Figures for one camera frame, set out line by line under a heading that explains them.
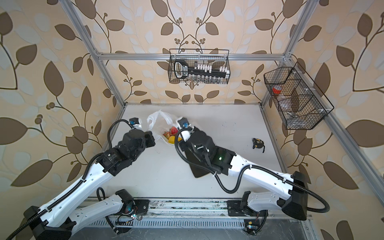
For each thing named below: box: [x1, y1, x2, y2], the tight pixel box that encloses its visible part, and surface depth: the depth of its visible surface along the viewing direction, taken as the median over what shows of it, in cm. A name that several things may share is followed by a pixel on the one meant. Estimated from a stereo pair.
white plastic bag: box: [146, 109, 179, 146], surface depth 75 cm
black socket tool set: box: [174, 59, 231, 79], surface depth 85 cm
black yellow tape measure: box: [252, 138, 265, 153], surface depth 98 cm
